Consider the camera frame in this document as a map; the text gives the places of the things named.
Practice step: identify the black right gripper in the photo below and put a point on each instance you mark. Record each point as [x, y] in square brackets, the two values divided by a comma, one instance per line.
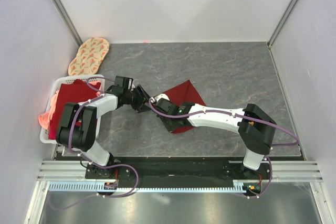
[170, 127]

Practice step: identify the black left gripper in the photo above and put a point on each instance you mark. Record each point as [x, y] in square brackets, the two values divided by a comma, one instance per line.
[142, 98]

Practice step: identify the red cloth napkin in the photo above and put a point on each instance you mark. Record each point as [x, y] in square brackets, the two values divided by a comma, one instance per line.
[184, 92]

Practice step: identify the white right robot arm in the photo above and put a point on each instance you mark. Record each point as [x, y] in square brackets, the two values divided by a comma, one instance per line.
[252, 124]

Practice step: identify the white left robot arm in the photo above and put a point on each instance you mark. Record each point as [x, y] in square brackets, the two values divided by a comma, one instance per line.
[77, 129]

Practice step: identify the red cloth in basket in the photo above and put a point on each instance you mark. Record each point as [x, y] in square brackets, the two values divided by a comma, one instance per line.
[76, 92]

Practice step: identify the floral oval placemat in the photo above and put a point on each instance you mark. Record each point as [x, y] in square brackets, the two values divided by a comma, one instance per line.
[89, 57]

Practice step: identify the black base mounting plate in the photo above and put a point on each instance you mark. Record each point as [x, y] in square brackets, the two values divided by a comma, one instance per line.
[179, 172]

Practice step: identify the salmon pink cloth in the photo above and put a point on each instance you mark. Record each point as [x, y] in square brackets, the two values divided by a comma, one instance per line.
[45, 118]

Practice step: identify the white plastic basket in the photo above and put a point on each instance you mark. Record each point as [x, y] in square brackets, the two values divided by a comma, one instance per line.
[94, 81]

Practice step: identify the white slotted cable duct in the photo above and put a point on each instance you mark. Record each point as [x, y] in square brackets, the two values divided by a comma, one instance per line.
[104, 187]

